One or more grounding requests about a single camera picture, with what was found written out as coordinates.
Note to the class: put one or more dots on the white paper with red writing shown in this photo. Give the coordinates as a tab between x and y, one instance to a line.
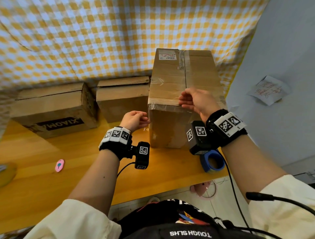
269	91

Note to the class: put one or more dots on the small plain cardboard box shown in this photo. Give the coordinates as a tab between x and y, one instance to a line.
120	103

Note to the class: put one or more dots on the person's left hand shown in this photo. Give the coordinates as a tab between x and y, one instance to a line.
133	120

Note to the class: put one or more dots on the pink box cutter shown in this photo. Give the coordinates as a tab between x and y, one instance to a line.
59	166

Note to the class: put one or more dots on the cardboard box with white label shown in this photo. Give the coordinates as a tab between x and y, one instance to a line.
167	133

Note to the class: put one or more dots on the blue tape dispenser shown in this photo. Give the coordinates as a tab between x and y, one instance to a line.
205	163

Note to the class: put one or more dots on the yellow white checked cloth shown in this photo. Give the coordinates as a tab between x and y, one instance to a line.
98	37

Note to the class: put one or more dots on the cardboard box with black print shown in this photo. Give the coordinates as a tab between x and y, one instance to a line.
49	108

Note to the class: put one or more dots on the cream long-sleeved top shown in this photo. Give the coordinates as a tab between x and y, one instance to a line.
73	221

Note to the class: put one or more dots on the black printed garment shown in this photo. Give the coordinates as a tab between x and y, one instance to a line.
160	216

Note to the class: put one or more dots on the black wristband with markers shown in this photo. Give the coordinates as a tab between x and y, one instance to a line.
115	142
226	130

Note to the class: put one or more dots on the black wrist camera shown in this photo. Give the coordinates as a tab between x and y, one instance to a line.
198	140
142	155

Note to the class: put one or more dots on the yellowish tape roll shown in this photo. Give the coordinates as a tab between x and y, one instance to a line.
8	176

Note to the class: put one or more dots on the person's right forearm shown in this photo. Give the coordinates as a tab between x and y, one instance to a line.
251	167

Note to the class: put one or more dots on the grey metal appliance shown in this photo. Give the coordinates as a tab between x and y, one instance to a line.
305	177

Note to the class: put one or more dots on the person's left forearm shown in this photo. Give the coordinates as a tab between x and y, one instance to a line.
98	182

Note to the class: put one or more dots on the person's right hand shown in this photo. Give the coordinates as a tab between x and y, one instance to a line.
199	102

